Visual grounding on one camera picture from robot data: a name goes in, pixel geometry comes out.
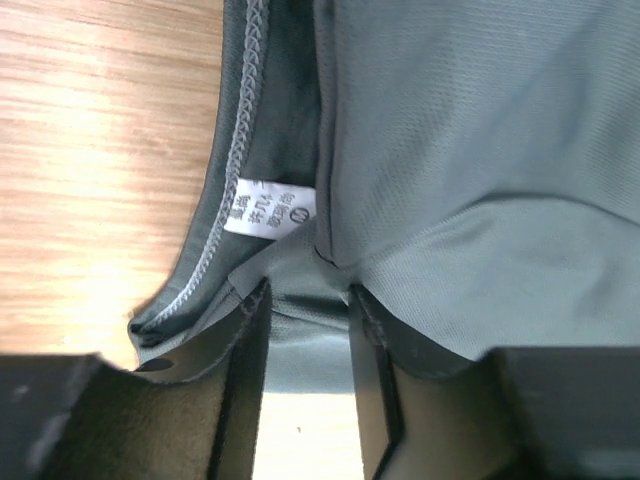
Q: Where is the grey t shirt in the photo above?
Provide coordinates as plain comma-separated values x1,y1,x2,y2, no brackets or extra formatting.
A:
129,1,639,393

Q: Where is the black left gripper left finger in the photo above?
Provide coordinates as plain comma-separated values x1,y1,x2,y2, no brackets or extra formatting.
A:
1,282,271,479

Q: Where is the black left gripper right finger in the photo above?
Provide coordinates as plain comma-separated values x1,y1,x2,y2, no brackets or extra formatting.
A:
349,286,639,480

